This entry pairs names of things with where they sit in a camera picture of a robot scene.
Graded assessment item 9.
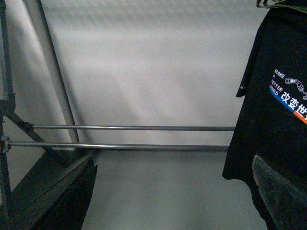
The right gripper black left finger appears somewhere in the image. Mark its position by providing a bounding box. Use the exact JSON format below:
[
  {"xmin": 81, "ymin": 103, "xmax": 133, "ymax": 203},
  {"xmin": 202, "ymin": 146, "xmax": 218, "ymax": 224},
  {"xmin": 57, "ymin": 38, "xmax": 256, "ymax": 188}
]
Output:
[{"xmin": 4, "ymin": 157, "xmax": 97, "ymax": 230}]

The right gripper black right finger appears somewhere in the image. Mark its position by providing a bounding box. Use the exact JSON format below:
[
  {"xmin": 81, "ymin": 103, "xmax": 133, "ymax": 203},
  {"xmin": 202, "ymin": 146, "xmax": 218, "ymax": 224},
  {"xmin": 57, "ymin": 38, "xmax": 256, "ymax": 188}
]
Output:
[{"xmin": 252, "ymin": 154, "xmax": 307, "ymax": 230}]

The black printed t-shirt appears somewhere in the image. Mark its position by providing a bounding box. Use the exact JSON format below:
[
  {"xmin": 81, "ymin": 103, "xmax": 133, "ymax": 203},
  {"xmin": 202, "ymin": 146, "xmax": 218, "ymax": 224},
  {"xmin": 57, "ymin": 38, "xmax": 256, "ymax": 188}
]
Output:
[{"xmin": 223, "ymin": 0, "xmax": 307, "ymax": 230}]

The clothes hanger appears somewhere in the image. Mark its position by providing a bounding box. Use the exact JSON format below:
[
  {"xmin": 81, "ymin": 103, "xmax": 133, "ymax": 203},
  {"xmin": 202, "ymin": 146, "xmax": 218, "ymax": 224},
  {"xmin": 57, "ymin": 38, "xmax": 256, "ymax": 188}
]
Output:
[{"xmin": 256, "ymin": 0, "xmax": 278, "ymax": 9}]

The lower chrome rack rod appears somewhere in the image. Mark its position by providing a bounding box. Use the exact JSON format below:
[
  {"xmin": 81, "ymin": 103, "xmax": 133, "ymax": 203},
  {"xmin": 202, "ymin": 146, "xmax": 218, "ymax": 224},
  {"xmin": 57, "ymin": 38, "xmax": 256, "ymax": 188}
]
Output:
[{"xmin": 8, "ymin": 141, "xmax": 229, "ymax": 151}]

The chrome rack rod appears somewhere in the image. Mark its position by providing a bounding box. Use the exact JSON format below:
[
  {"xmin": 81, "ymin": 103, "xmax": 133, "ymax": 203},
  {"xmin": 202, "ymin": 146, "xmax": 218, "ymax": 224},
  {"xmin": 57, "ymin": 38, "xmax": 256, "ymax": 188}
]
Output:
[
  {"xmin": 8, "ymin": 141, "xmax": 229, "ymax": 151},
  {"xmin": 31, "ymin": 125, "xmax": 235, "ymax": 131}
]

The upper chrome rack rod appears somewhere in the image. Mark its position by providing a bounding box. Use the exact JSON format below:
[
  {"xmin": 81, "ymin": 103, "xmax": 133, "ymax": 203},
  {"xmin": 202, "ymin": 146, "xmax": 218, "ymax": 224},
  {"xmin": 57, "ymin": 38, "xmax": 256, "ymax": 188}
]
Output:
[{"xmin": 31, "ymin": 125, "xmax": 235, "ymax": 131}]

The grey metal rack frame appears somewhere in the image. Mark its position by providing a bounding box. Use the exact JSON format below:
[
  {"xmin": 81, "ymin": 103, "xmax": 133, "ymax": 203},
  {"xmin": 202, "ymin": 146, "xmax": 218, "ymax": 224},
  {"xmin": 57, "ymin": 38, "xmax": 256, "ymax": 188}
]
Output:
[{"xmin": 0, "ymin": 0, "xmax": 75, "ymax": 220}]

